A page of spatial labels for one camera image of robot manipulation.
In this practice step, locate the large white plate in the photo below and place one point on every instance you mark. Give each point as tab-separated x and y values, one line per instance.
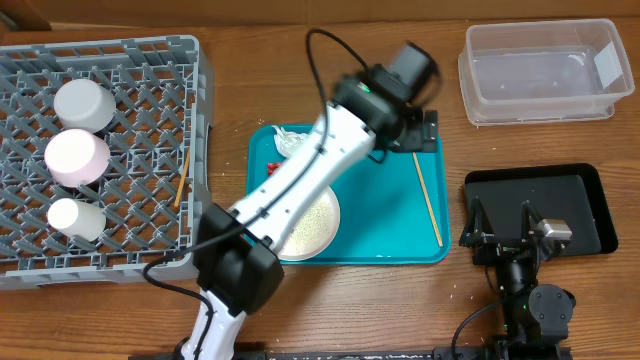
315	230

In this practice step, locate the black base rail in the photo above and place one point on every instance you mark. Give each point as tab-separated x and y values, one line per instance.
438	353

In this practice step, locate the cream white cup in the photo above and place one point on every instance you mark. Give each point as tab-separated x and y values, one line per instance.
72	218

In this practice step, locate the grey bowl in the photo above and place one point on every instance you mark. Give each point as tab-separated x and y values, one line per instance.
84	104

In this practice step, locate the black rectangular tray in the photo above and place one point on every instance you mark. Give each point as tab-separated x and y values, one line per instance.
569	192

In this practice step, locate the grey plastic dish rack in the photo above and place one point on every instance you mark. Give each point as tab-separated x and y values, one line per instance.
163	88

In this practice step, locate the crumpled white napkin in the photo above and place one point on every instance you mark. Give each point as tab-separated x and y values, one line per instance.
288	142

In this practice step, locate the wooden chopstick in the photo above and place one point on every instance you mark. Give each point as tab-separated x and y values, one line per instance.
427	199
182	181

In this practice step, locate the clear plastic bin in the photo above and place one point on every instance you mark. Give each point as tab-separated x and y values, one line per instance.
544	71

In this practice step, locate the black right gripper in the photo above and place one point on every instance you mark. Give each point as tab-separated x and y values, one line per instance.
505	248

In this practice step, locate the red snack wrapper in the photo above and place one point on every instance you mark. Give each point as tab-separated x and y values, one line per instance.
273	167

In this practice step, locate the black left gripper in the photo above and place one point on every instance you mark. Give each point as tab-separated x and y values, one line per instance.
427	131

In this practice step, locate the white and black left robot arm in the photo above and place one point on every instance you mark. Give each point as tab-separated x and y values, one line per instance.
235	251

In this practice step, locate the pink bowl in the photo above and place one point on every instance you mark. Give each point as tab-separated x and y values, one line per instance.
76	157

